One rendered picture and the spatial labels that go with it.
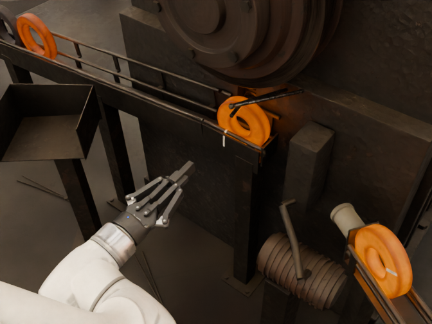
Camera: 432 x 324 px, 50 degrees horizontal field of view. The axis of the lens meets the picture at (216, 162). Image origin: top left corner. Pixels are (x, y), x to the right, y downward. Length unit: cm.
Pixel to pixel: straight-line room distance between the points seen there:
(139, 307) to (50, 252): 113
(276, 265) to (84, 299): 52
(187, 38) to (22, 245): 127
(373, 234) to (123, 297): 52
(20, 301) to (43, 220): 136
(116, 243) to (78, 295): 12
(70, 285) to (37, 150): 63
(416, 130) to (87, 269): 75
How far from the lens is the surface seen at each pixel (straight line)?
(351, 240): 111
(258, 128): 121
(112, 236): 100
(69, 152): 145
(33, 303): 77
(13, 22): 197
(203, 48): 104
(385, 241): 100
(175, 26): 107
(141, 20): 146
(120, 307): 89
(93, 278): 96
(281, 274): 125
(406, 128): 111
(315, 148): 112
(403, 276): 101
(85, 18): 340
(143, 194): 110
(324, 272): 123
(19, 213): 217
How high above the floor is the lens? 157
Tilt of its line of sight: 46 degrees down
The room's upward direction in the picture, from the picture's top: 1 degrees counter-clockwise
